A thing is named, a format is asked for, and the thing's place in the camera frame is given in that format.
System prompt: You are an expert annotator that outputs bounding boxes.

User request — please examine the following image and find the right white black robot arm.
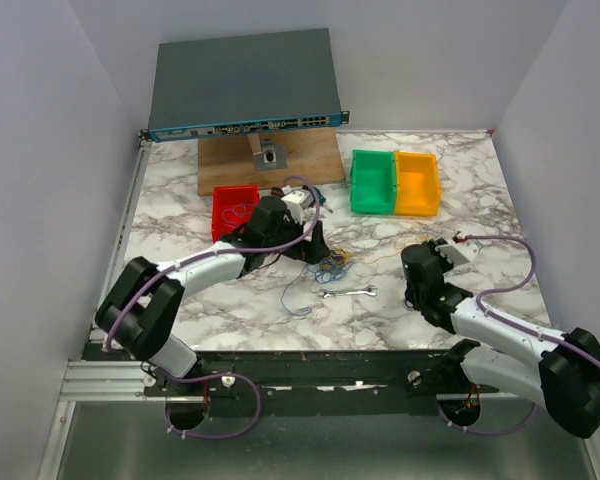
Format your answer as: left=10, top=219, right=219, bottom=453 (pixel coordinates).
left=400, top=235, right=600, bottom=438

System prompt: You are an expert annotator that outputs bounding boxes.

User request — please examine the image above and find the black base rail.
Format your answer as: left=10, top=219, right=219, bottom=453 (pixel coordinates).
left=132, top=340, right=478, bottom=417

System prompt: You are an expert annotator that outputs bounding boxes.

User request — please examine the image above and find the aluminium extrusion frame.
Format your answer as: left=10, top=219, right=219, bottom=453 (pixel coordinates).
left=35, top=130, right=154, bottom=480

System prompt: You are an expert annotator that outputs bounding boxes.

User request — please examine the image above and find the green plastic bin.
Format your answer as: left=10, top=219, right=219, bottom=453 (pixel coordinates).
left=350, top=149, right=397, bottom=215

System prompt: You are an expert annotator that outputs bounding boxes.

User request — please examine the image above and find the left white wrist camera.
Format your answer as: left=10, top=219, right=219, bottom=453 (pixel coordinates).
left=282, top=189, right=314, bottom=223

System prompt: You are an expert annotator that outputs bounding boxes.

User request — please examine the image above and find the orange plastic bin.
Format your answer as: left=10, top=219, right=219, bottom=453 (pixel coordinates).
left=394, top=152, right=442, bottom=217

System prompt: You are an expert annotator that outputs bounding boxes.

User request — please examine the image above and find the green handled screwdriver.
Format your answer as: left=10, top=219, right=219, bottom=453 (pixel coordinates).
left=315, top=187, right=334, bottom=213

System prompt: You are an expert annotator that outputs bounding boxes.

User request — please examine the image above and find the yellow cable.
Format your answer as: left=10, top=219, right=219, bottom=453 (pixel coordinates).
left=327, top=232, right=431, bottom=269

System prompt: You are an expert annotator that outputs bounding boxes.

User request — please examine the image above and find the wooden board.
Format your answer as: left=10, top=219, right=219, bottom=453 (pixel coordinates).
left=198, top=128, right=345, bottom=196

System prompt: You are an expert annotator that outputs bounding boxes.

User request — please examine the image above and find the red plastic bin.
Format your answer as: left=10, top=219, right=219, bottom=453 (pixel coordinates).
left=211, top=184, right=260, bottom=242

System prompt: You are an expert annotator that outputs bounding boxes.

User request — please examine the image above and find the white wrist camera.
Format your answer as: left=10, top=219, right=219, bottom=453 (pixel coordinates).
left=282, top=189, right=314, bottom=223
left=446, top=237, right=482, bottom=267

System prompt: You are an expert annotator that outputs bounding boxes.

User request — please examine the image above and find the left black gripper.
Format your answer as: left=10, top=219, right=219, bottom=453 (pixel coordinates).
left=263, top=212, right=329, bottom=265

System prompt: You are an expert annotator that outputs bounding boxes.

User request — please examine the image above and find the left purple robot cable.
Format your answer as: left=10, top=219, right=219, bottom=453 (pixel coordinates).
left=102, top=175, right=326, bottom=441

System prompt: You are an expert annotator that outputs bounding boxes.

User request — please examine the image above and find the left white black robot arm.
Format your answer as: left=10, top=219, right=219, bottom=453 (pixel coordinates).
left=95, top=194, right=330, bottom=395

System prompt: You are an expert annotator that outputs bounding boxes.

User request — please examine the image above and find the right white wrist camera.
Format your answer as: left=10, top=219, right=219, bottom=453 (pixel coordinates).
left=446, top=237, right=482, bottom=267

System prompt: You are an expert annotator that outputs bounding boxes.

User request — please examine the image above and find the grey metal bracket stand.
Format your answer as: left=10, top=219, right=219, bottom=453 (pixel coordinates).
left=247, top=133, right=287, bottom=172

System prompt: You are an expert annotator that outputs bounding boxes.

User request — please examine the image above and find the silver open-end wrench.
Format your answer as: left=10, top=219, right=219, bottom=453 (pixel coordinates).
left=318, top=285, right=377, bottom=299

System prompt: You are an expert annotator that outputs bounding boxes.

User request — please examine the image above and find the grey blue network switch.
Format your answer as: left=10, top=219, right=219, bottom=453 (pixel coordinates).
left=141, top=28, right=350, bottom=143

